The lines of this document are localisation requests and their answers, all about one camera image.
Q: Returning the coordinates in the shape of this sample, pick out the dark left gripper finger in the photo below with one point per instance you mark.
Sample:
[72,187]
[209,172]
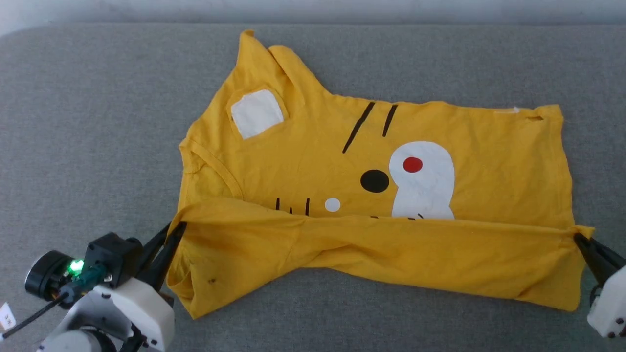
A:
[166,259]
[152,252]

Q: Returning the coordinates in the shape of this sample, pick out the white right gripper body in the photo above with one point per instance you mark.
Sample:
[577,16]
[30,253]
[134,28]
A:
[611,308]

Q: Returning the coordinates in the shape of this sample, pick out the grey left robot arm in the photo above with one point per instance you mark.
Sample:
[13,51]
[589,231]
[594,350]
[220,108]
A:
[73,337]

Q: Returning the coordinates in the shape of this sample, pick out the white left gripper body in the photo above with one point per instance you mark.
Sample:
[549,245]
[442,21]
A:
[142,308]

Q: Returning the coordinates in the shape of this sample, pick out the yellow cartoon print T-shirt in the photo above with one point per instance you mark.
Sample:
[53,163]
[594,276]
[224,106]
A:
[371,254]

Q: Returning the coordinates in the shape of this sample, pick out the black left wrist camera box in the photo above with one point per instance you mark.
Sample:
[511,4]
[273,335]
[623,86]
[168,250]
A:
[112,254]

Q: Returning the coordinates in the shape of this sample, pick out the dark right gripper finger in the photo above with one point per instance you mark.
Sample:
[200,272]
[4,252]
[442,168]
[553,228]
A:
[595,271]
[604,256]

